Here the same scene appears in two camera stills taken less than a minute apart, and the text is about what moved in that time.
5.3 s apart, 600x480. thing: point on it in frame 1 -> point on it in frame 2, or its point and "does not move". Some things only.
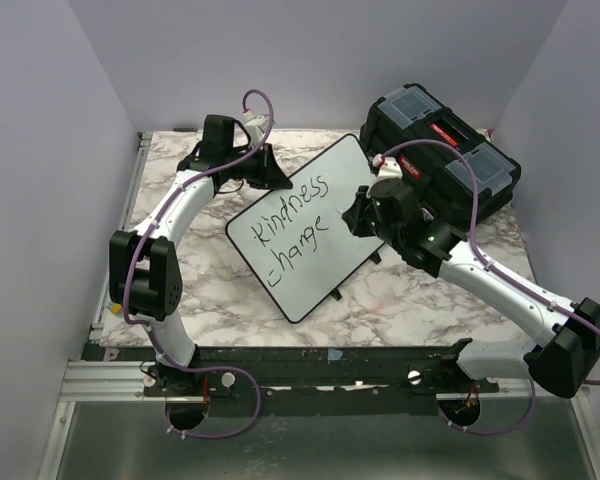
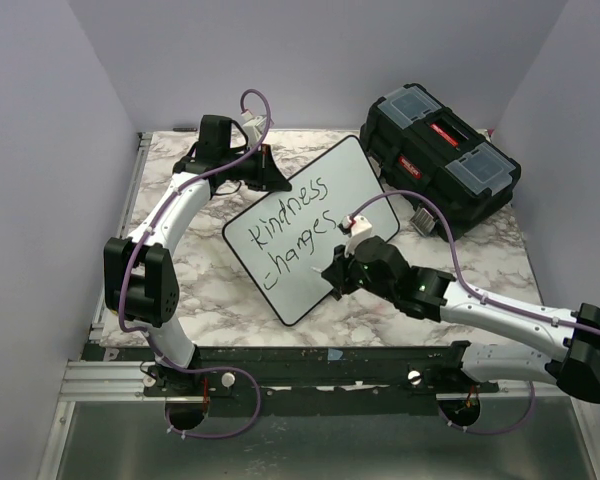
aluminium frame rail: [111, 380] does not move
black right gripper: [354, 215] -> [336, 272]
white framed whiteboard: [298, 238] does not move
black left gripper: [270, 175] does not move
